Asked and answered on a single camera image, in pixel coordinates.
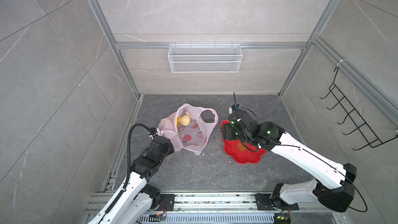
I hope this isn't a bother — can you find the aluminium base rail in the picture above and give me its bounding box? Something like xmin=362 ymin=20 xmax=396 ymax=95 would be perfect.
xmin=83 ymin=191 xmax=346 ymax=224

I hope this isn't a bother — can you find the white wire mesh basket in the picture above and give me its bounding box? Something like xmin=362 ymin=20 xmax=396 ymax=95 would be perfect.
xmin=167 ymin=44 xmax=243 ymax=73

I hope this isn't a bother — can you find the black wire hook rack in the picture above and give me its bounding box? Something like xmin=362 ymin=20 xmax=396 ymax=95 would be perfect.
xmin=320 ymin=66 xmax=398 ymax=151

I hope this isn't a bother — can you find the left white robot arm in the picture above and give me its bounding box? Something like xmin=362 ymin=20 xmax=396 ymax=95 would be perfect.
xmin=90 ymin=136 xmax=174 ymax=224

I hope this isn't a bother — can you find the red flower-shaped plate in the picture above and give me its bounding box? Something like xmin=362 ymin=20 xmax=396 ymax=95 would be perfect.
xmin=220 ymin=120 xmax=266 ymax=164

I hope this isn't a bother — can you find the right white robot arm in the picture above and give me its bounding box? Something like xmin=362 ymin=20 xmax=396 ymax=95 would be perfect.
xmin=221 ymin=104 xmax=357 ymax=213

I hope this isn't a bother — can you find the pink printed plastic bag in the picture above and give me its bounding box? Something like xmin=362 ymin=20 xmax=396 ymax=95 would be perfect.
xmin=158 ymin=104 xmax=218 ymax=156

